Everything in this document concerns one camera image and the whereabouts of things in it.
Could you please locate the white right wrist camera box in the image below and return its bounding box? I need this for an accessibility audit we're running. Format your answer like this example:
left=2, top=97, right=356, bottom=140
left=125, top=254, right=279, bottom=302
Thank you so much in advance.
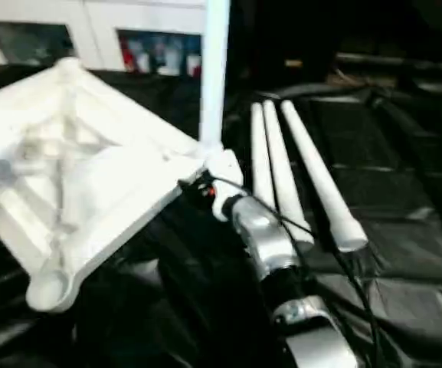
left=204, top=149, right=245, bottom=222

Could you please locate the black shiny mat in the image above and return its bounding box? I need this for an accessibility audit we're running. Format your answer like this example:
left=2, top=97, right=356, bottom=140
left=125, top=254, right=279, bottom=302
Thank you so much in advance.
left=0, top=63, right=442, bottom=368

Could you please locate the long dark metal bar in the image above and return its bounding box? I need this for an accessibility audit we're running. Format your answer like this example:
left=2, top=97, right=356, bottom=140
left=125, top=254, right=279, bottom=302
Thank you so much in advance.
left=335, top=53, right=442, bottom=73

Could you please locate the white plastic table top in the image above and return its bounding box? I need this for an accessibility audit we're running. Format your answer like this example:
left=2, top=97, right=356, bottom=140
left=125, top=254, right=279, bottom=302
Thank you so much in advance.
left=0, top=57, right=241, bottom=314

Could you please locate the white glass-door cabinet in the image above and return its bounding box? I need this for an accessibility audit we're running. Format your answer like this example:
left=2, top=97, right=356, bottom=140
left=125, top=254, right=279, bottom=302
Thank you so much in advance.
left=0, top=0, right=207, bottom=77

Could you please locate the white plastic table leg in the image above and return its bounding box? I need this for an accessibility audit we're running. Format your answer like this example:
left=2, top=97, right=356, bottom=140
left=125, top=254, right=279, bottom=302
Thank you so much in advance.
left=262, top=100, right=316, bottom=247
left=280, top=100, right=369, bottom=254
left=250, top=102, right=280, bottom=210
left=199, top=0, right=232, bottom=154

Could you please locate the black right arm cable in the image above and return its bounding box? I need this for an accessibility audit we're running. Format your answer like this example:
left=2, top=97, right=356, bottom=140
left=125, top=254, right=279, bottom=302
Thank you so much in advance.
left=212, top=172, right=383, bottom=368

